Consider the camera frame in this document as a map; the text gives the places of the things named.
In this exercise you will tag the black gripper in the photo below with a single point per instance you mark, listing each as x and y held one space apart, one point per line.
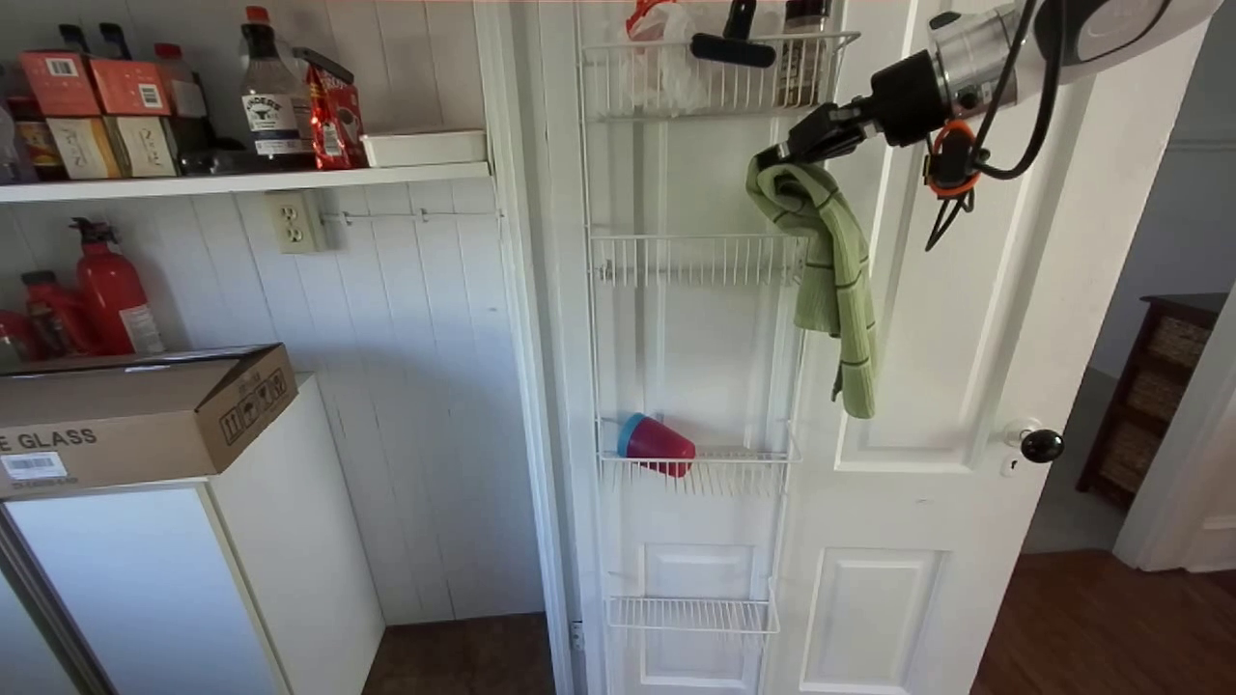
912 98

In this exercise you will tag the green towel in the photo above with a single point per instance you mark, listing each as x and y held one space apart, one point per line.
844 285

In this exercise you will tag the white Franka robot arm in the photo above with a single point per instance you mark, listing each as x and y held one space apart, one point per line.
978 51

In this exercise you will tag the red and white packet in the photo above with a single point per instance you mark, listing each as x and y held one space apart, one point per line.
652 17

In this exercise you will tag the red and blue item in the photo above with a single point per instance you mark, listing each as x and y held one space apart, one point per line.
667 448

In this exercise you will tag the blue plastic cup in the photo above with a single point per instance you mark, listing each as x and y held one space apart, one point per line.
626 435

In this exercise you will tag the black door knob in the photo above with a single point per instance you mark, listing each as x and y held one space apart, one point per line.
1039 444

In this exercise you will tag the flat white box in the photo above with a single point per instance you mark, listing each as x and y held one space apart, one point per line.
424 148

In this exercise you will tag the brown wooden dresser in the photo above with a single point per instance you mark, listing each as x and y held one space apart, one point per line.
1153 398

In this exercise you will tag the white panel door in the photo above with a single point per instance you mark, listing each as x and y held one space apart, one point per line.
903 582

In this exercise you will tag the red snack bag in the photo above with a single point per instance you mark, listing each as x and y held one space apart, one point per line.
334 121

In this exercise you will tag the clear bottle red cap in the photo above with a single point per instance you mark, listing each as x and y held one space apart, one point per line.
271 111

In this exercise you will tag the dark bottle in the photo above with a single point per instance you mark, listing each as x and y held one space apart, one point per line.
187 111

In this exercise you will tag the white cabinet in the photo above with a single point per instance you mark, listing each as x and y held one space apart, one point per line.
296 554

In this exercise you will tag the red topped carton box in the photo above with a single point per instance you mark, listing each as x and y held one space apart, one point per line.
63 89
137 116

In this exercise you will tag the large red fire extinguisher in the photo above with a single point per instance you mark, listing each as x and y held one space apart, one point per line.
112 294

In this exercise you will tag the brown cardboard box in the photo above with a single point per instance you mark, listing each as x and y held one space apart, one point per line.
119 410

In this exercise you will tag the small red fire extinguisher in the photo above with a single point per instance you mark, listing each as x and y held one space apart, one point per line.
54 322

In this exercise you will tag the white wall outlet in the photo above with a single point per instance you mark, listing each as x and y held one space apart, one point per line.
298 221

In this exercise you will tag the white wall shelf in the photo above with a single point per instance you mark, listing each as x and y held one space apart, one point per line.
235 183

